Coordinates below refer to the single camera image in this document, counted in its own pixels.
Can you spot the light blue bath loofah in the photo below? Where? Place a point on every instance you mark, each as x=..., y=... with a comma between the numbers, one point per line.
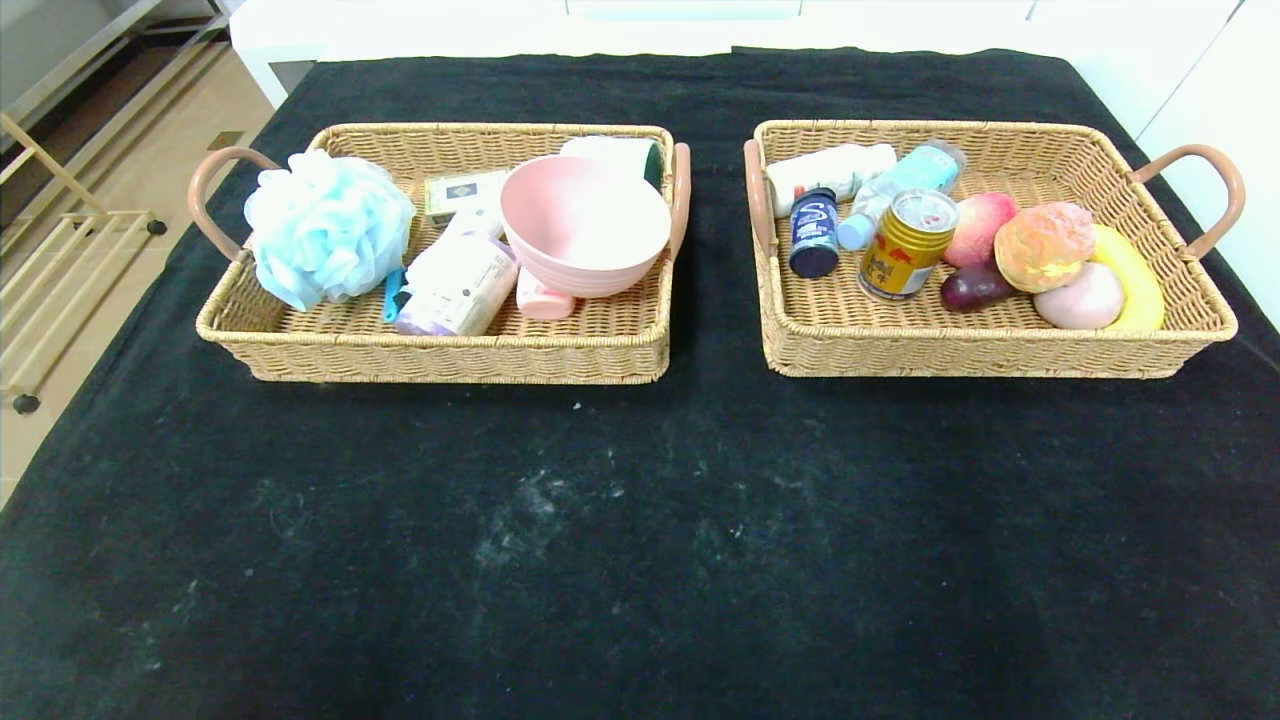
x=325, y=232

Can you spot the white milk bottle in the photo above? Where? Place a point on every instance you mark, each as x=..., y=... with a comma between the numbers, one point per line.
x=840, y=165

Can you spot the pale pink round fruit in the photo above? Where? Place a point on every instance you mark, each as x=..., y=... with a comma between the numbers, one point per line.
x=1085, y=300

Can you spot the white cabinet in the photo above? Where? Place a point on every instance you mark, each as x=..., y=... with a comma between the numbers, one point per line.
x=1210, y=90

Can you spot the wooden rack with wheels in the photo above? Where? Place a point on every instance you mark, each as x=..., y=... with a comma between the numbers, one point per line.
x=155, y=228

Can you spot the white furniture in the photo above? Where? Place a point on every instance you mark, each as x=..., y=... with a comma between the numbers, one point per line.
x=285, y=30

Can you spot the black table cloth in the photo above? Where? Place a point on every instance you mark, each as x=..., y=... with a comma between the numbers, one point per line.
x=700, y=90

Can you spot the pink bowl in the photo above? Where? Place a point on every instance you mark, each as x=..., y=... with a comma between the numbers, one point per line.
x=587, y=232

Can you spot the small green gold card box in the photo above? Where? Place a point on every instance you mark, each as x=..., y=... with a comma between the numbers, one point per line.
x=462, y=190

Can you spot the small pink bottle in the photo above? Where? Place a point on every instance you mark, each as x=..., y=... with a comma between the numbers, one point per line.
x=542, y=302

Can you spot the orange bread bun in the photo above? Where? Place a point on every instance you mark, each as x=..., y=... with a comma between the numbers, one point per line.
x=1045, y=247

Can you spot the teal mug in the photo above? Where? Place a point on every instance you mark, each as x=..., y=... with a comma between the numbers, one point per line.
x=622, y=152

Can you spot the yellow drink can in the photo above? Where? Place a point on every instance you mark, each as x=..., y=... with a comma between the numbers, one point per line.
x=905, y=257

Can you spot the yellow banana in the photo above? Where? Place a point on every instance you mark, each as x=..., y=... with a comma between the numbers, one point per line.
x=1140, y=285

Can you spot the purple eggplant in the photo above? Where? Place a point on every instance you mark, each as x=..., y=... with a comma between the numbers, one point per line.
x=972, y=289

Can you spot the red peach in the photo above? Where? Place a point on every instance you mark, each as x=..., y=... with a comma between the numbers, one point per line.
x=978, y=235

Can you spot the clear water bottle blue label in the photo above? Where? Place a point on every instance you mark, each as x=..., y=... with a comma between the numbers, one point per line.
x=890, y=195

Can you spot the white canister purple top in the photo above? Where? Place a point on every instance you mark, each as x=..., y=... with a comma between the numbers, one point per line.
x=458, y=290

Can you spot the white bottle black cap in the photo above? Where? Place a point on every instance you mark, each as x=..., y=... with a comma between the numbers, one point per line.
x=472, y=222

